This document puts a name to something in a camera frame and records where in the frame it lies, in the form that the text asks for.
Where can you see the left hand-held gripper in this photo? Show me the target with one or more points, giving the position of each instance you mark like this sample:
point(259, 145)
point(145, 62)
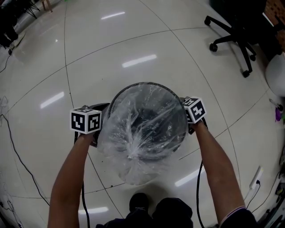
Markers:
point(85, 120)

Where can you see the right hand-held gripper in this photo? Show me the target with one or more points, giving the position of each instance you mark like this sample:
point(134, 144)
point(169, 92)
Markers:
point(197, 110)

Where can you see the black mesh waste bin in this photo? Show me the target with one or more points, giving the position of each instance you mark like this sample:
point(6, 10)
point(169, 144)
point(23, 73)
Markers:
point(113, 104)

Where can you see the clear plastic bin liner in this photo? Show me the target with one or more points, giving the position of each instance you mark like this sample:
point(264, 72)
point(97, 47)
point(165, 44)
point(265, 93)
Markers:
point(142, 133)

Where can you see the person's left forearm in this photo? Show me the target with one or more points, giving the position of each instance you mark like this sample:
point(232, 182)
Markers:
point(66, 178)

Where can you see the person's right forearm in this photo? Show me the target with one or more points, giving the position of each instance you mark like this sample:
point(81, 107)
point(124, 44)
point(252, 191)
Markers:
point(216, 167)

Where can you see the purple cloth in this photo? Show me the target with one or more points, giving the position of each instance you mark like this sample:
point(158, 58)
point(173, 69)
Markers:
point(278, 114)

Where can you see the green spray bottle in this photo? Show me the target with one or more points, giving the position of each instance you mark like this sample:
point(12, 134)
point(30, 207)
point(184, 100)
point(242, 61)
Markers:
point(283, 116)

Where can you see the white egg-shaped toilet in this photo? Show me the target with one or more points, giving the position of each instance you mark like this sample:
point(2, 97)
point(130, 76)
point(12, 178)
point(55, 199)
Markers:
point(277, 75)

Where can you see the white power strip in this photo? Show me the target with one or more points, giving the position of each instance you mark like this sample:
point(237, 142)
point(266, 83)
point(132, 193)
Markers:
point(256, 178)

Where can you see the black mesh office chair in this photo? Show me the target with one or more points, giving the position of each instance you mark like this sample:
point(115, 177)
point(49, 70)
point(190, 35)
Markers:
point(245, 33)

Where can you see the person's black shoe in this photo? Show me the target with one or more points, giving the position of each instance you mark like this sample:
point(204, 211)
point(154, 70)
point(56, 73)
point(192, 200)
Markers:
point(139, 200)

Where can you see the person's dark trousers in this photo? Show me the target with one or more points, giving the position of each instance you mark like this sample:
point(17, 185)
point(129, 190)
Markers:
point(171, 211)

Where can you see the person's dark shirt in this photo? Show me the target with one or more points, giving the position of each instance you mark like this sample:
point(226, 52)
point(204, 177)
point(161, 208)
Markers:
point(238, 218)

